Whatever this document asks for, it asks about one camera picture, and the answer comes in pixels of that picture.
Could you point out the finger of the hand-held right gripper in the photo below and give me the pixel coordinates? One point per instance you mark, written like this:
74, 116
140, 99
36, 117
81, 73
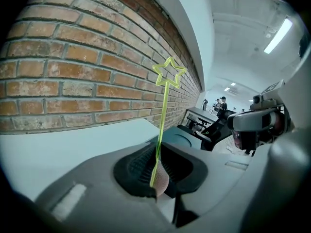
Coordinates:
206, 178

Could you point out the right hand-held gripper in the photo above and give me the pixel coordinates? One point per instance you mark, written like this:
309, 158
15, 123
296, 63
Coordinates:
269, 101

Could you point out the dark teal box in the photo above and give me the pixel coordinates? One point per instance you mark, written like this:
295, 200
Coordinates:
182, 138

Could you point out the black office chair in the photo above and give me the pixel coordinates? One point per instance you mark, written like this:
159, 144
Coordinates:
213, 130

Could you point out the yellow star-topped stick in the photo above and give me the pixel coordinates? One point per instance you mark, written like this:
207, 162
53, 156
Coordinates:
164, 98

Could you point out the dark-topped white desk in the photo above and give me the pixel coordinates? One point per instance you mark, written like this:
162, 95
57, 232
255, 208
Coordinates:
199, 111

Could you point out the person's right hand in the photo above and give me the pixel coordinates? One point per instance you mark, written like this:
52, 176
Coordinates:
278, 122

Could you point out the long ceiling light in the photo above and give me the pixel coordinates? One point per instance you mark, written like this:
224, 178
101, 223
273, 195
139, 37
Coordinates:
278, 36

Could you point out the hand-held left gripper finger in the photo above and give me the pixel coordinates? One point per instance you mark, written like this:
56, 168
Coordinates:
97, 190

